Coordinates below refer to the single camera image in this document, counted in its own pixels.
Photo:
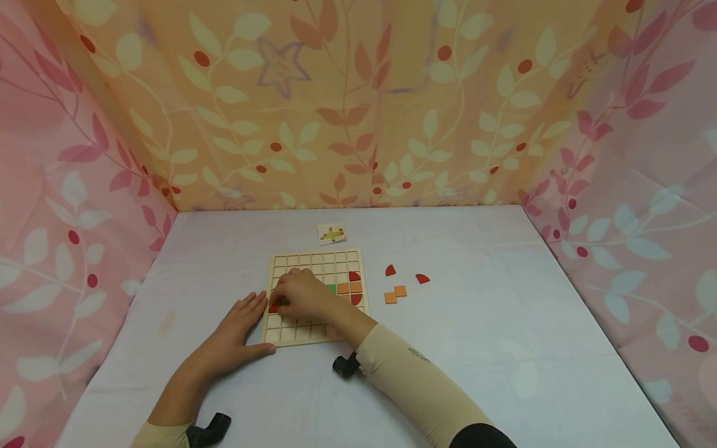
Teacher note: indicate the person's left hand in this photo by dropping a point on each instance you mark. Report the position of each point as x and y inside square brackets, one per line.
[232, 342]

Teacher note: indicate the person's right hand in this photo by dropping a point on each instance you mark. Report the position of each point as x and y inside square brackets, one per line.
[308, 297]

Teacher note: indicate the person's left fingers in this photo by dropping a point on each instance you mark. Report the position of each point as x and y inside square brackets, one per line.
[249, 309]

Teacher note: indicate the person's right fingers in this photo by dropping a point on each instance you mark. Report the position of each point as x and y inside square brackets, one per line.
[287, 289]

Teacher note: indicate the person's left thumb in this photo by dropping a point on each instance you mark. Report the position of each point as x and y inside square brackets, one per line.
[262, 351]

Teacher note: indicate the wooden grid puzzle board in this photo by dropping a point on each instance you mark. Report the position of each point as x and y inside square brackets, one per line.
[313, 333]

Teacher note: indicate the person's left forearm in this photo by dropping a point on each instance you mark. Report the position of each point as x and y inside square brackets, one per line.
[179, 398]

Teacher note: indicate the person's right forearm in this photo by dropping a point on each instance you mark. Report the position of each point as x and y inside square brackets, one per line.
[414, 379]

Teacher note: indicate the orange square tile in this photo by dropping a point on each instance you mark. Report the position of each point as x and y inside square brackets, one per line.
[355, 287]
[390, 298]
[343, 288]
[400, 291]

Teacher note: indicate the small pattern card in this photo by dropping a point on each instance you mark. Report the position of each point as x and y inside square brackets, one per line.
[331, 234]

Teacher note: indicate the black wrist band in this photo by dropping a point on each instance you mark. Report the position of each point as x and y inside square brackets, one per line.
[345, 365]
[210, 430]

